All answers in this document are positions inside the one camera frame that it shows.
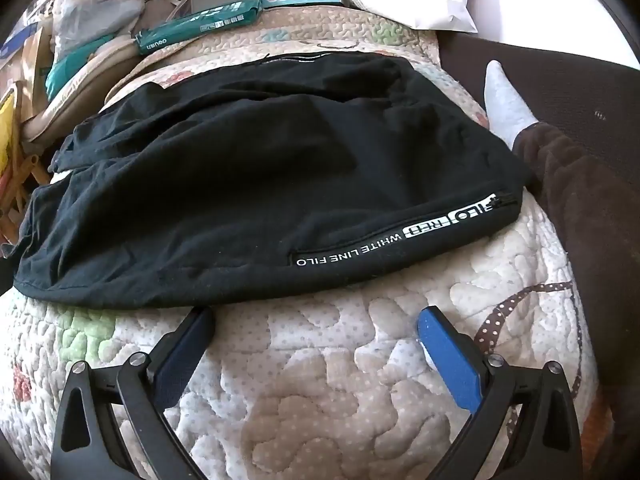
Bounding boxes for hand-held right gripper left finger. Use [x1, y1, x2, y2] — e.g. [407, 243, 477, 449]
[52, 305, 217, 480]

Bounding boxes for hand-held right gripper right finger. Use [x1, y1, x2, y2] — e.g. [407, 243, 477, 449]
[417, 305, 586, 480]

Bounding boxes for black pants with white print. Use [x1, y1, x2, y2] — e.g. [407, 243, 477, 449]
[14, 52, 533, 308]

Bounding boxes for quilted patterned blanket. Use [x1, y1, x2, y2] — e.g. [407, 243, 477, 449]
[0, 2, 601, 480]

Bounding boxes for person's brown trouser leg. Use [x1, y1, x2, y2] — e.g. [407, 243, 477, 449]
[512, 122, 640, 411]

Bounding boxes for person's white-socked foot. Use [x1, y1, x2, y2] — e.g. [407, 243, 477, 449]
[484, 60, 541, 148]

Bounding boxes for beige padded mat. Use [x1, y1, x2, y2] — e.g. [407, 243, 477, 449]
[22, 35, 151, 141]

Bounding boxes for teal cloth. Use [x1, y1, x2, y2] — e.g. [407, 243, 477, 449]
[45, 40, 101, 103]

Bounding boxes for green long box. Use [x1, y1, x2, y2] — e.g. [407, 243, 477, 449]
[134, 0, 263, 56]

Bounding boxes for brown paper bag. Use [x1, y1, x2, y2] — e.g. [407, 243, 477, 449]
[0, 25, 56, 126]

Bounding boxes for clear plastic bag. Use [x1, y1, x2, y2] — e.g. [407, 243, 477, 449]
[50, 0, 146, 51]

